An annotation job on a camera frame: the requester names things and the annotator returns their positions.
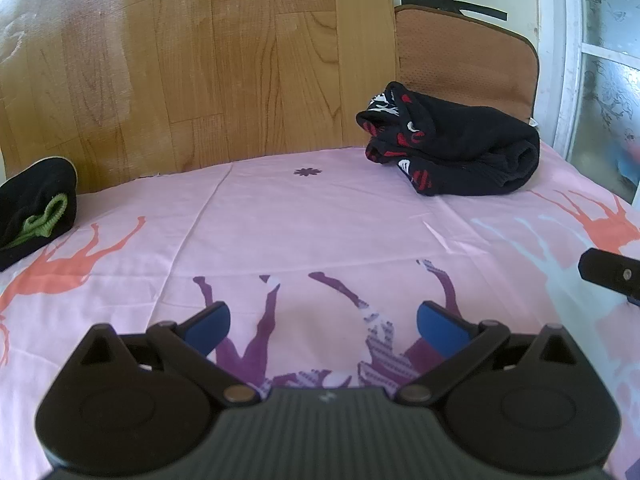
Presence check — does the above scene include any wooden headboard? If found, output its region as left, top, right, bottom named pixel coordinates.
left=0, top=0, right=402, bottom=196

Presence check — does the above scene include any brown perforated cushion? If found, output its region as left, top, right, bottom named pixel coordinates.
left=393, top=4, right=542, bottom=127

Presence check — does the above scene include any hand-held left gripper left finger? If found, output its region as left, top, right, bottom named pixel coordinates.
left=75, top=301, right=257, bottom=407

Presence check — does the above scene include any black red white printed garment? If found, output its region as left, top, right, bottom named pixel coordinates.
left=356, top=81, right=542, bottom=198

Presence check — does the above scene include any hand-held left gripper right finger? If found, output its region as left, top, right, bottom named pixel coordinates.
left=396, top=300, right=582, bottom=406

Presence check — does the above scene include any white frosted glass window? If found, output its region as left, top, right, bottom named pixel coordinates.
left=537, top=0, right=640, bottom=206

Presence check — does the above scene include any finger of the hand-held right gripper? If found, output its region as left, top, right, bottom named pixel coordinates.
left=579, top=247, right=640, bottom=307

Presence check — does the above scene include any pink printed bed sheet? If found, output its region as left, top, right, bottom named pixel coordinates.
left=0, top=141, right=640, bottom=480

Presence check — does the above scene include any black garment with green trim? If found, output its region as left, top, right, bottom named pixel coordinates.
left=0, top=156, right=79, bottom=272

